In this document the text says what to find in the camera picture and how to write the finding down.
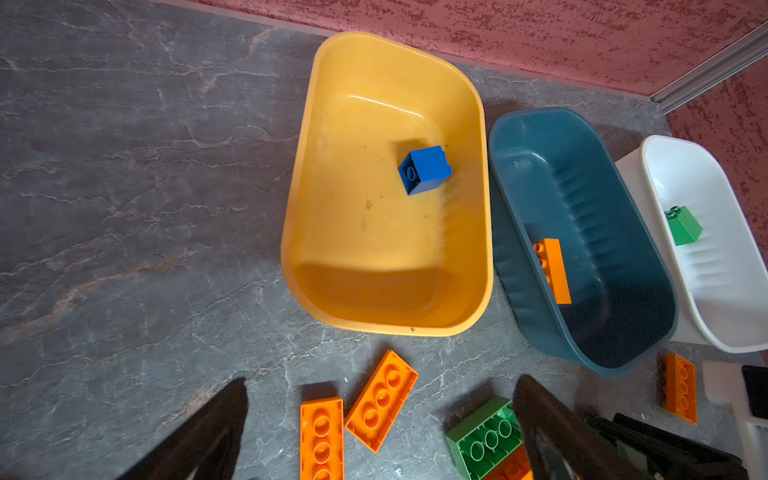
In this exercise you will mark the green lego by right arm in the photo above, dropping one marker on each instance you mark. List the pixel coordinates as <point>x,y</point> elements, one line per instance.
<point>684,227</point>

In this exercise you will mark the blue square lego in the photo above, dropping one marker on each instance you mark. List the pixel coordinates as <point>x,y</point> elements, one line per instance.
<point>424,169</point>

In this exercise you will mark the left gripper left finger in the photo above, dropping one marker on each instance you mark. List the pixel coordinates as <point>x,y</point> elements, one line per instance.
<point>205,446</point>

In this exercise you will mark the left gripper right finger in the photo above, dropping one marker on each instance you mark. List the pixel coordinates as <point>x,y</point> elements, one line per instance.
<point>559,445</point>

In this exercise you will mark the white plastic bin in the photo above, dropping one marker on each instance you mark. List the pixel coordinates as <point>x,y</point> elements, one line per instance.
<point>721,280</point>

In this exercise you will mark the yellow plastic bin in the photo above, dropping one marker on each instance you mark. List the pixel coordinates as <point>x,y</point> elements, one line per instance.
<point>357,252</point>

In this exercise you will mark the teal plastic bin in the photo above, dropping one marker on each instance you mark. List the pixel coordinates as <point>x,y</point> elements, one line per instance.
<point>551,176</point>

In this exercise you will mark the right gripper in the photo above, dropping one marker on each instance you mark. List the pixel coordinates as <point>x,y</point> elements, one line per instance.
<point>664,454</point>

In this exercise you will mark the green lego upside down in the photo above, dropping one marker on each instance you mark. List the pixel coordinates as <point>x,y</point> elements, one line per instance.
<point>485,438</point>

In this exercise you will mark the orange small lego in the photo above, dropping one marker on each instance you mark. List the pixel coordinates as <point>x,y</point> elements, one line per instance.
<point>516,466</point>

